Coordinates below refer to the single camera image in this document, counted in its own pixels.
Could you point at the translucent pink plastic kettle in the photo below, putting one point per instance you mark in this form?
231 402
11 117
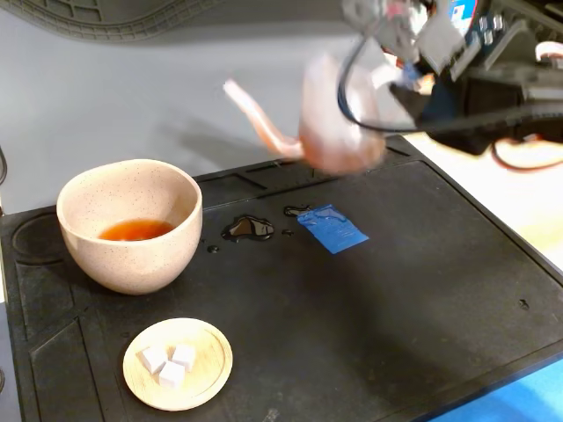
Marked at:
325 132

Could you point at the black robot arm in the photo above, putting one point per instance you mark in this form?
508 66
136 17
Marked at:
547 96

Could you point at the brown tea liquid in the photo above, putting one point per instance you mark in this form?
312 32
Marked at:
136 230

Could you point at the speckled beige ceramic cup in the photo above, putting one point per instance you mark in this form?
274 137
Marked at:
132 264

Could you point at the blue tape patch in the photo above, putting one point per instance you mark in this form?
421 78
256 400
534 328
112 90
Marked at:
334 233

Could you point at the spilled tea puddle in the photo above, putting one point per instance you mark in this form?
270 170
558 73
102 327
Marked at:
248 228

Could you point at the black silicone work mat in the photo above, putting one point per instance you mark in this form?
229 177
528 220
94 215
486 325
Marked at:
352 329

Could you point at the grey silicone mat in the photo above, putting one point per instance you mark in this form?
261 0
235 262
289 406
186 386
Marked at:
132 88

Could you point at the blue surface sheet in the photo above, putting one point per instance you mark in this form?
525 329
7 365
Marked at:
506 400

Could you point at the round wooden coaster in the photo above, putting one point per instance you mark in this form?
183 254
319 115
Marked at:
206 351

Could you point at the small white cube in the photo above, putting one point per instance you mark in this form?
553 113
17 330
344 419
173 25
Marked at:
151 358
184 356
171 376

